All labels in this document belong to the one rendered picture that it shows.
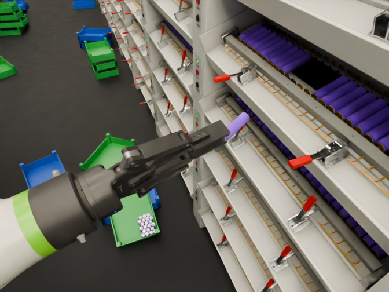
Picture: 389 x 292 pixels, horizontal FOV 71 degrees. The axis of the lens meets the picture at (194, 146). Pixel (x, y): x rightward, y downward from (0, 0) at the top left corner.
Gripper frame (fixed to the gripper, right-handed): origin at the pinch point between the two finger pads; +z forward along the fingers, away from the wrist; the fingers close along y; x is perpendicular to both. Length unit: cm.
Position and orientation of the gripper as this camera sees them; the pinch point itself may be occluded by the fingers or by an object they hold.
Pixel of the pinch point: (206, 139)
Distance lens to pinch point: 45.1
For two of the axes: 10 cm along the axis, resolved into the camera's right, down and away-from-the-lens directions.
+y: -0.6, 5.1, 8.6
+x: 5.2, 7.5, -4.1
